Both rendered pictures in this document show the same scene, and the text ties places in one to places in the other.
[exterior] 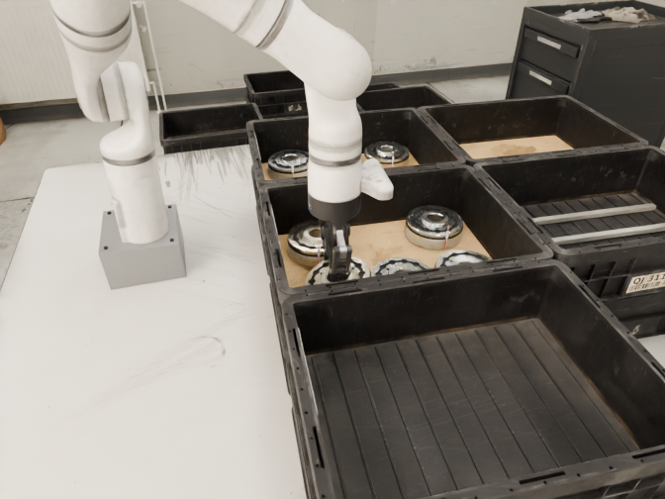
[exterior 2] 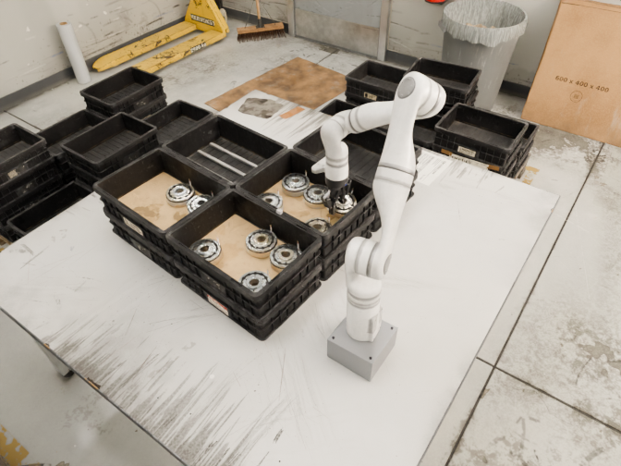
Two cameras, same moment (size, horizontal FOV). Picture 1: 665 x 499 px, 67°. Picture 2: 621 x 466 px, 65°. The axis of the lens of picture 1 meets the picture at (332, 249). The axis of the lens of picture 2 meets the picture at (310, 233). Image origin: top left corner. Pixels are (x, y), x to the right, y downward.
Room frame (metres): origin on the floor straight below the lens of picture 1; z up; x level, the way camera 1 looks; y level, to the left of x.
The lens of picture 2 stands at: (1.44, 0.94, 1.98)
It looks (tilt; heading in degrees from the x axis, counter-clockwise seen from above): 44 degrees down; 233
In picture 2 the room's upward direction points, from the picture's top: 2 degrees counter-clockwise
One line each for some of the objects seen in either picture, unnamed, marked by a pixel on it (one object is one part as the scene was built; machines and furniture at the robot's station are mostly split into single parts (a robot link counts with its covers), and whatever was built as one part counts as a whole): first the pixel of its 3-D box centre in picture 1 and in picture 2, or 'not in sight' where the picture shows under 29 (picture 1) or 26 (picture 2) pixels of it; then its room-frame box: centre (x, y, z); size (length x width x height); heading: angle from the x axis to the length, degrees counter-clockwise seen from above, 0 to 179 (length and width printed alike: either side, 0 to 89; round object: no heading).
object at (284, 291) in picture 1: (392, 223); (305, 190); (0.67, -0.10, 0.92); 0.40 x 0.30 x 0.02; 102
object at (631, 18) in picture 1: (627, 13); not in sight; (2.42, -1.31, 0.88); 0.29 x 0.22 x 0.03; 106
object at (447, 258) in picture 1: (467, 269); (295, 181); (0.63, -0.22, 0.86); 0.10 x 0.10 x 0.01
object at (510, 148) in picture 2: not in sight; (472, 160); (-0.60, -0.24, 0.37); 0.40 x 0.30 x 0.45; 106
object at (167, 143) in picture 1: (219, 170); not in sight; (1.90, 0.48, 0.37); 0.40 x 0.30 x 0.45; 106
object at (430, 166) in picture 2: not in sight; (408, 160); (0.04, -0.18, 0.70); 0.33 x 0.23 x 0.01; 106
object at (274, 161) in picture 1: (291, 160); (254, 283); (1.01, 0.09, 0.86); 0.10 x 0.10 x 0.01
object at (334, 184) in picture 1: (348, 167); (332, 164); (0.62, -0.02, 1.04); 0.11 x 0.09 x 0.06; 101
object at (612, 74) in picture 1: (583, 113); not in sight; (2.34, -1.22, 0.45); 0.60 x 0.45 x 0.90; 106
